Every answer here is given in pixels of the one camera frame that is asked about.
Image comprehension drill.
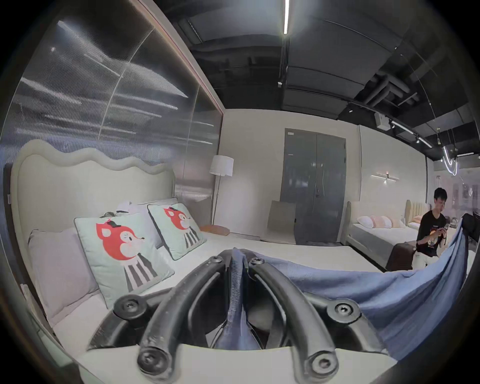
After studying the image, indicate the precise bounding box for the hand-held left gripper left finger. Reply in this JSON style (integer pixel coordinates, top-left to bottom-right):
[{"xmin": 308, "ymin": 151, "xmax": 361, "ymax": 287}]
[{"xmin": 87, "ymin": 249, "xmax": 235, "ymax": 374}]

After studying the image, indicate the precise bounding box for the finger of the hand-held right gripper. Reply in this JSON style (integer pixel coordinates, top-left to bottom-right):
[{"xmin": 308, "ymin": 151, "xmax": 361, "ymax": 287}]
[{"xmin": 461, "ymin": 211, "xmax": 480, "ymax": 245}]

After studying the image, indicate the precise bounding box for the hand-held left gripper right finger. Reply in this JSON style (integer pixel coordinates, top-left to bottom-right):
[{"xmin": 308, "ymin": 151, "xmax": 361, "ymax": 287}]
[{"xmin": 244, "ymin": 253, "xmax": 387, "ymax": 380}]

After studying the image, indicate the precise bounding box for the blue garment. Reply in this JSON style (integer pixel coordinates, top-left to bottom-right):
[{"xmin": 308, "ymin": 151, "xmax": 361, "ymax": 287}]
[{"xmin": 214, "ymin": 215, "xmax": 470, "ymax": 361}]

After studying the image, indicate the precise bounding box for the bed with white sheet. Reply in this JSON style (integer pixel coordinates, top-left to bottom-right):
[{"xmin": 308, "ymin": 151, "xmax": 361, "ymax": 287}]
[{"xmin": 52, "ymin": 232, "xmax": 384, "ymax": 357}]

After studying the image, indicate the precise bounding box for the bed with ribbed beige headboard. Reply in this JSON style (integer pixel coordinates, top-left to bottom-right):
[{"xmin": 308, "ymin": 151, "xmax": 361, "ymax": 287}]
[{"xmin": 404, "ymin": 199, "xmax": 433, "ymax": 230}]

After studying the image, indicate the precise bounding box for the pale green fox cushion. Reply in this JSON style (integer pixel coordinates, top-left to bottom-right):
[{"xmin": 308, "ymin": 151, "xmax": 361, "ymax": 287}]
[
  {"xmin": 74, "ymin": 213, "xmax": 175, "ymax": 310},
  {"xmin": 147, "ymin": 202, "xmax": 208, "ymax": 262}
]

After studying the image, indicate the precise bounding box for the white pillow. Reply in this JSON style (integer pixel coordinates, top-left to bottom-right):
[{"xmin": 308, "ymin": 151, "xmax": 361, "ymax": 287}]
[{"xmin": 116, "ymin": 197, "xmax": 179, "ymax": 249}]

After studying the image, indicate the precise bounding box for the brown suitcase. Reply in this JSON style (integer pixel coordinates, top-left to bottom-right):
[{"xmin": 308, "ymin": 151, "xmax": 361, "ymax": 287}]
[{"xmin": 385, "ymin": 242, "xmax": 418, "ymax": 272}]

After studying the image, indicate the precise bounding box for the round orange side table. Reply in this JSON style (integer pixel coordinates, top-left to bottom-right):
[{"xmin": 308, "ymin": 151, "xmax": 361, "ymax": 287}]
[{"xmin": 199, "ymin": 224, "xmax": 230, "ymax": 237}]

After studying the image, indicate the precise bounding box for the beige board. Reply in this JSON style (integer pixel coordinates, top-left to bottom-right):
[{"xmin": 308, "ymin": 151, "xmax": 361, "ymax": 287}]
[{"xmin": 266, "ymin": 200, "xmax": 297, "ymax": 243}]

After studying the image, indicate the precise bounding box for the bed with pink pillows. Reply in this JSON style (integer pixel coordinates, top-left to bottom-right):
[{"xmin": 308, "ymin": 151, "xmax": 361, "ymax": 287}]
[{"xmin": 344, "ymin": 201, "xmax": 421, "ymax": 271}]

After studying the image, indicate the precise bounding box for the plain pale grey pillow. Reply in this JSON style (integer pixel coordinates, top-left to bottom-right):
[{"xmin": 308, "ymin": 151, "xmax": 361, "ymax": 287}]
[{"xmin": 28, "ymin": 227, "xmax": 101, "ymax": 328}]

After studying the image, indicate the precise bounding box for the grey double door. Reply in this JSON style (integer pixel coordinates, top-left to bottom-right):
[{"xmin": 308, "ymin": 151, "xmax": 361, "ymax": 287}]
[{"xmin": 279, "ymin": 128, "xmax": 347, "ymax": 245}]

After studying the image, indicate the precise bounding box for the white floor lamp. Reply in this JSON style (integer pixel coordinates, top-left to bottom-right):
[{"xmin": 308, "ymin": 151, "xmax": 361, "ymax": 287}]
[{"xmin": 208, "ymin": 155, "xmax": 235, "ymax": 226}]

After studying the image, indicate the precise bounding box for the wavy padded cream headboard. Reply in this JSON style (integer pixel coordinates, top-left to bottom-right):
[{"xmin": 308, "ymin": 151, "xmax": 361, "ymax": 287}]
[{"xmin": 10, "ymin": 139, "xmax": 177, "ymax": 301}]

